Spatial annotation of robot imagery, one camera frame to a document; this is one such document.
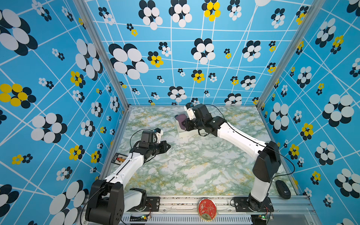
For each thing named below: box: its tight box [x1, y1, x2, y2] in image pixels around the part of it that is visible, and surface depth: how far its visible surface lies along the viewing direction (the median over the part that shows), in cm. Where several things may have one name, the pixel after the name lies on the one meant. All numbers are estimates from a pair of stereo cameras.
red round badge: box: [197, 197, 218, 222], surface depth 71 cm
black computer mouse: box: [275, 180, 292, 200], surface depth 78 cm
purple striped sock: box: [174, 113, 188, 130], surface depth 83 cm
